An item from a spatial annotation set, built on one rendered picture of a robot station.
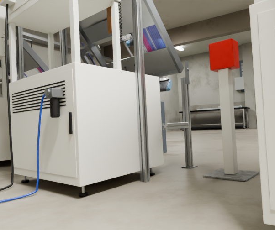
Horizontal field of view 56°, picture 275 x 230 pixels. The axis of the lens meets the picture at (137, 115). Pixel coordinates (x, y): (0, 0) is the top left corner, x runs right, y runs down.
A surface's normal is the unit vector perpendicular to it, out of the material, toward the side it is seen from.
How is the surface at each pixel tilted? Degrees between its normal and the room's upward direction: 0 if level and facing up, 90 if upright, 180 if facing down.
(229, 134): 90
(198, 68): 90
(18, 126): 90
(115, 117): 90
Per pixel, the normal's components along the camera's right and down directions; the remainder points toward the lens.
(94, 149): 0.76, -0.06
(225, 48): -0.65, 0.00
